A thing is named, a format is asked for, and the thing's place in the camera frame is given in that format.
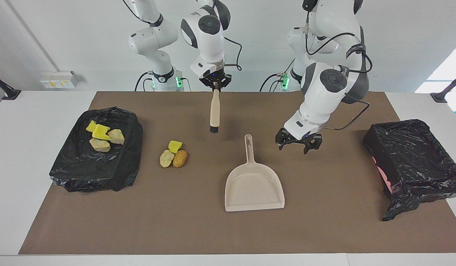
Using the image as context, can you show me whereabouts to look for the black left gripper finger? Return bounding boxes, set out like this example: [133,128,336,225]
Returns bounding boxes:
[303,134,323,155]
[275,129,298,151]

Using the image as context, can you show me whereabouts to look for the beige hand brush black bristles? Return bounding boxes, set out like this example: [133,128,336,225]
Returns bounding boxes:
[209,82,221,134]

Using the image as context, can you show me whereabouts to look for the beige plastic dustpan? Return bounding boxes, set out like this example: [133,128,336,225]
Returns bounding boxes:
[224,134,286,212]

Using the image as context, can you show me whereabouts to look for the brown potato shaped lump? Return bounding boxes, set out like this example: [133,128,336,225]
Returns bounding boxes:
[173,150,188,168]

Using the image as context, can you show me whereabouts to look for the pale knobbly lump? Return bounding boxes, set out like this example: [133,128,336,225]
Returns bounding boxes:
[160,149,175,168]

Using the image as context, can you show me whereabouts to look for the orange striped croissant piece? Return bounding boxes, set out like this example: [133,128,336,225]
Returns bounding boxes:
[108,129,125,145]

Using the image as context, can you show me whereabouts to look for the yellow notched sponge piece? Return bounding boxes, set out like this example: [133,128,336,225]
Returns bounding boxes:
[92,125,111,141]

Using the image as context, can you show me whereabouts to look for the pale crusty bread piece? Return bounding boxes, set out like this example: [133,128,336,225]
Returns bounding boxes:
[89,138,111,153]

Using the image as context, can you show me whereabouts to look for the pink plastic bin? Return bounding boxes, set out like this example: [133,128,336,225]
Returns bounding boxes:
[372,155,393,195]

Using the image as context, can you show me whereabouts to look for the right black-bagged bin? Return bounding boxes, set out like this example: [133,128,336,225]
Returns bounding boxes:
[363,119,456,222]

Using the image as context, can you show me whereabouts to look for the black bag covered tray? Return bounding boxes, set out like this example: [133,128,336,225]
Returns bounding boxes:
[49,107,143,192]

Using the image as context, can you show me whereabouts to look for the brown table mat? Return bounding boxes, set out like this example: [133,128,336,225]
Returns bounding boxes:
[19,91,456,255]

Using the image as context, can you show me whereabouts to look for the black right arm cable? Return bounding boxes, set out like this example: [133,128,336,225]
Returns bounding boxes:
[223,36,244,72]

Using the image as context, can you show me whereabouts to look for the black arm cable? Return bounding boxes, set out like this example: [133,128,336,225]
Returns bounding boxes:
[223,36,244,72]
[304,20,373,131]

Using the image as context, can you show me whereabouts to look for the black base power cable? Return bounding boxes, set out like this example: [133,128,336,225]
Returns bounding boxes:
[259,59,295,92]
[135,71,151,92]

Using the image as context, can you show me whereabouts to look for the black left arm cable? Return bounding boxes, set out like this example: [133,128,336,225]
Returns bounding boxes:
[304,20,373,131]

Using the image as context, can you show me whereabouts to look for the black camera stand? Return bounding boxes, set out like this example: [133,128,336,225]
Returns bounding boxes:
[430,72,456,103]
[0,71,21,100]

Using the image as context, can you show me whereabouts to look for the white wall socket box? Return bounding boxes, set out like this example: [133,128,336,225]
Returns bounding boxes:
[40,71,80,89]

